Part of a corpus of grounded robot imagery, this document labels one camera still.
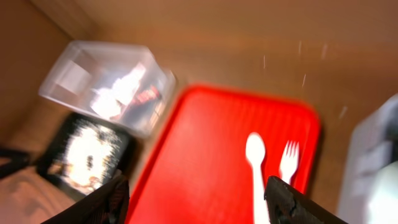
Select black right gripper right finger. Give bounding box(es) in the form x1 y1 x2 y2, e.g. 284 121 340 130
264 175 347 224

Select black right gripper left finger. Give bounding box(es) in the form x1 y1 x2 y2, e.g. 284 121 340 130
44 175 129 224

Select red snack wrapper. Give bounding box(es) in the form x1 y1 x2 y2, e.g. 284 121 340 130
131 85 162 105

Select mint green bowl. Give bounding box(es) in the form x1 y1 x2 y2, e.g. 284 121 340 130
365 162 397 224

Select black food waste tray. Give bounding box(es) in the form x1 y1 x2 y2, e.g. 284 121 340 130
36 113 137 202

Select grey dishwasher rack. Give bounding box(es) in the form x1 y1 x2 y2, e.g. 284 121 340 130
337 95 397 223

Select clear plastic waste bin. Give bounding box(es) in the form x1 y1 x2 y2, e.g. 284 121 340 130
39 40 176 138

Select white plastic fork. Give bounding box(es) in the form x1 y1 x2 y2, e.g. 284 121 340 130
279 141 300 184

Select food scraps rice and nuts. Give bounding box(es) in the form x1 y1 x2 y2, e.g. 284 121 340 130
48 119 122 195

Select white plastic spoon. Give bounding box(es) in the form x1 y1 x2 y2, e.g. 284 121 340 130
246 132 270 224

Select red serving tray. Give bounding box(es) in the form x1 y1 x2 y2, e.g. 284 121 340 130
126 86 320 223

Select white crumpled napkin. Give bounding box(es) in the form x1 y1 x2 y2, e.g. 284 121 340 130
90 63 147 119

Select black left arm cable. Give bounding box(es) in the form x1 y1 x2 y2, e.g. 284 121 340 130
0 147 32 180

